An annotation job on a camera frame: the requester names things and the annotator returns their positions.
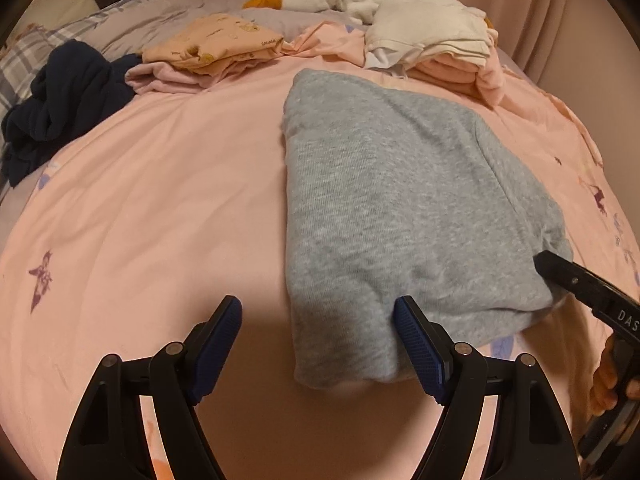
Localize navy garment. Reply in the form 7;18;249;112
1;40;144;187

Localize white folded garment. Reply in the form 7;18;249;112
364;1;490;70

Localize grey sweatshirt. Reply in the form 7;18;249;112
281;68;574;394

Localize beige pillow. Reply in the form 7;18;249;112
7;0;103;48

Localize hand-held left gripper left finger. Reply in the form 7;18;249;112
57;295;244;480

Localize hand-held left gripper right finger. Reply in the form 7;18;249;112
392;295;584;480

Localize person's right hand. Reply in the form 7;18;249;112
589;335;640;415

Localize light pink garment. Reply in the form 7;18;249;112
124;57;273;97

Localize lilac grey blanket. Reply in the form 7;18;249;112
65;0;368;57

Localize folded pink clothes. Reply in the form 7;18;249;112
282;20;507;107

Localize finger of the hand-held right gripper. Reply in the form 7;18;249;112
532;250;601;311

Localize pink printed bed sheet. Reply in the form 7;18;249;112
0;25;640;480

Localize orange printed garment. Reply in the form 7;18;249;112
142;15;286;72

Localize plaid bedding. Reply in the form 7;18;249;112
0;0;157;117

